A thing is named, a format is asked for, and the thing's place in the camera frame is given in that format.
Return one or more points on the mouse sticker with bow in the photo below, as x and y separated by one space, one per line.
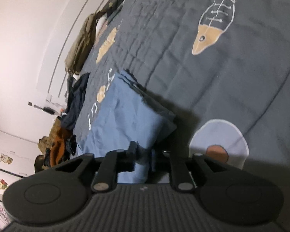
6 158

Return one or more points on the rust orange sweater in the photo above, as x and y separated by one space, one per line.
59 147

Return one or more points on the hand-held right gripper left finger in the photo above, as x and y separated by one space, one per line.
131 157

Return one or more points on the white headboard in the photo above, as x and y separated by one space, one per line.
62 41

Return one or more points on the mouse sticker with red patch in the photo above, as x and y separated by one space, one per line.
0 183

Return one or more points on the light blue garment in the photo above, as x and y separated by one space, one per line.
125 116

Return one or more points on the black hair brush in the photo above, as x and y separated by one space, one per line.
47 109

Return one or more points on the bunch of pink hangers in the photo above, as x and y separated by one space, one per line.
0 212

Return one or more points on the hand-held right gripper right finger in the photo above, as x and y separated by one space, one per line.
176 169

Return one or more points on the brown fleece coat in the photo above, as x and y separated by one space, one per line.
48 135

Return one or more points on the small black wall panel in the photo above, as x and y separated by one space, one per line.
30 104

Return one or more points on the grey quilted bedspread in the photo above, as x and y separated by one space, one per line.
220 82

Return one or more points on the white pillow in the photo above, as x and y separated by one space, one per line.
101 24

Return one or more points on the navy dotted garment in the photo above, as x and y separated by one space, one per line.
71 145

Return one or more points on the white wardrobe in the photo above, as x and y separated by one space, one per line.
17 149

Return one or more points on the folded khaki bedding stack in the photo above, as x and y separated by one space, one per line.
82 43

